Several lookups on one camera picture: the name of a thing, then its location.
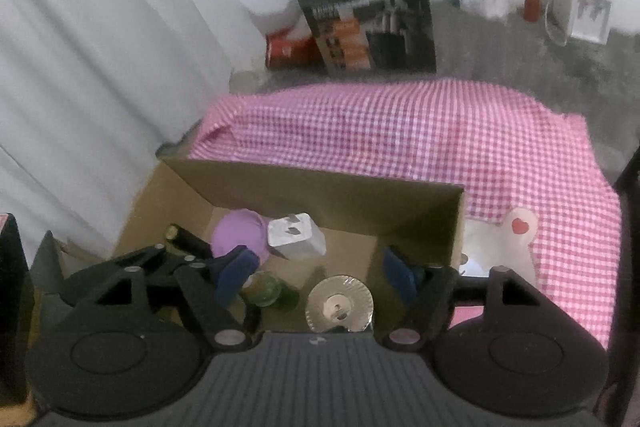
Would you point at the pink checked tablecloth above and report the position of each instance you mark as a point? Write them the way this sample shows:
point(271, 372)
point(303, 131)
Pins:
point(400, 132)

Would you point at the white charger plug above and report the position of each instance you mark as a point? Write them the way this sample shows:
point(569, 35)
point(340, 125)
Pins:
point(295, 242)

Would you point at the red can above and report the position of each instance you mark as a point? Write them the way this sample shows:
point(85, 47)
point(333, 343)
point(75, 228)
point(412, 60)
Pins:
point(290, 49)

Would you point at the purple tape roll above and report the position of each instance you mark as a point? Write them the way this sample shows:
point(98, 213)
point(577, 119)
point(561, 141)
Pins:
point(240, 229)

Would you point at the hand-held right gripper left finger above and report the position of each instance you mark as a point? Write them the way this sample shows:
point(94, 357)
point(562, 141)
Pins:
point(235, 274)

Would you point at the black lipstick tube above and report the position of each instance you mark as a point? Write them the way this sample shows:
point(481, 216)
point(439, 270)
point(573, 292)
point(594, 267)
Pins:
point(192, 241)

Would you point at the brown cardboard box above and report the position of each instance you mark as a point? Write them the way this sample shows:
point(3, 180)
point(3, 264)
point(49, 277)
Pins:
point(325, 197)

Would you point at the small red bottle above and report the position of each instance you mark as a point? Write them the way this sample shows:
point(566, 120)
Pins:
point(531, 4)

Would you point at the black jar with gold lid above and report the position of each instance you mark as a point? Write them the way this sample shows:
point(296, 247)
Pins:
point(345, 292)

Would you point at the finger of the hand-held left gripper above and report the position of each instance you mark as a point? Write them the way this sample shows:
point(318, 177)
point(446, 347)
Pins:
point(180, 258)

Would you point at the green dropper bottle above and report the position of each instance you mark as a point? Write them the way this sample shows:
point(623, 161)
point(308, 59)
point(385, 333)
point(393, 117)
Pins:
point(265, 289)

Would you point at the pink cartoon mat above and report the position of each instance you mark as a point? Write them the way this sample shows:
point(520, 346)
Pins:
point(520, 224)

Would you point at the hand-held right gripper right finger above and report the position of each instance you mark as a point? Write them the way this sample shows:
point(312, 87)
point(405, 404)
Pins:
point(400, 277)

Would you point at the white curtain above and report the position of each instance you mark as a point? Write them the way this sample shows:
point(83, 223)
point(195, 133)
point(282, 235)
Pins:
point(100, 57)

